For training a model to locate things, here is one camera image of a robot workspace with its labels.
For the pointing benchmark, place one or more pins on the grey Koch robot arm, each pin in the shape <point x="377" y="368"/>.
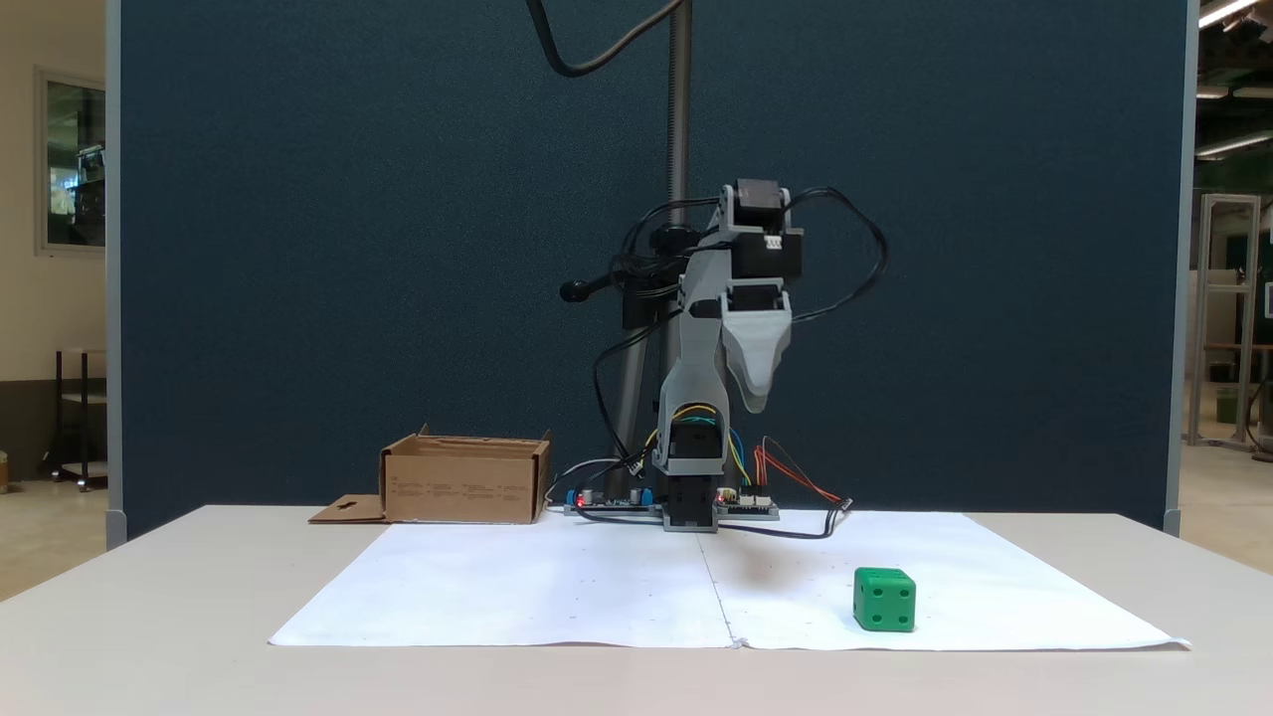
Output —
<point x="696" y="348"/>

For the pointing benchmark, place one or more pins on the dark blue partition panel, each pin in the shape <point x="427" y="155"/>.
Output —
<point x="348" y="249"/>

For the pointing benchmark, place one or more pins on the white paper sheet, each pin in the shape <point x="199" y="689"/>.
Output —
<point x="547" y="587"/>

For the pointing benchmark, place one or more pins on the green die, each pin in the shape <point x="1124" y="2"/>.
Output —
<point x="883" y="602"/>

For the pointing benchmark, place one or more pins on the framed wall window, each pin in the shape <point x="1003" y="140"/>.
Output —
<point x="75" y="159"/>

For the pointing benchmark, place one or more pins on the black and silver tripod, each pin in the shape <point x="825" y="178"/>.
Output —
<point x="679" y="119"/>

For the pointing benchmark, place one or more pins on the aluminium profile frame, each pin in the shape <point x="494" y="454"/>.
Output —
<point x="1230" y="199"/>

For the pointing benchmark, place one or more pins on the dark shelf cart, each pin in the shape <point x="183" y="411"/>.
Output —
<point x="85" y="398"/>

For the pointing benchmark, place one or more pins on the fluorescent ceiling light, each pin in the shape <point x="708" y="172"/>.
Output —
<point x="1228" y="10"/>
<point x="1228" y="145"/>

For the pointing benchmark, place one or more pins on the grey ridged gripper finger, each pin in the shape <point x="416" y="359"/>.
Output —
<point x="758" y="348"/>

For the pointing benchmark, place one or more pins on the brown cardboard box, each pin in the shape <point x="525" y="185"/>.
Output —
<point x="457" y="487"/>

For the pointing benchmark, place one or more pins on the green bin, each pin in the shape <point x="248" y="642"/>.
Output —
<point x="1228" y="408"/>

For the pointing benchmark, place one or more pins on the servo driver circuit board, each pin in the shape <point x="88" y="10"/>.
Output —
<point x="597" y="504"/>

